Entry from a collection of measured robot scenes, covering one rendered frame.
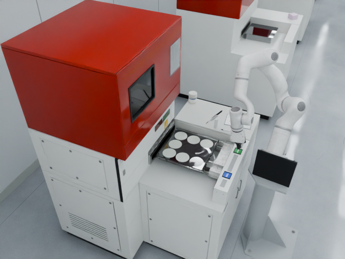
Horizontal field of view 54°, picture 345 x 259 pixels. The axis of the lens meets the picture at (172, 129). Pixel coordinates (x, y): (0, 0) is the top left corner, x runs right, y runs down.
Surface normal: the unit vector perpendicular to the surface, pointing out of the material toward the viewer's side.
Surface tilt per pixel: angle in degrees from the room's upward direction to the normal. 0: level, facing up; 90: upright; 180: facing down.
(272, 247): 0
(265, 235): 90
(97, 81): 90
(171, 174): 0
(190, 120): 0
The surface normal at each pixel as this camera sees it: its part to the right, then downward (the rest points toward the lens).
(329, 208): 0.00, -0.77
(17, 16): 0.91, 0.27
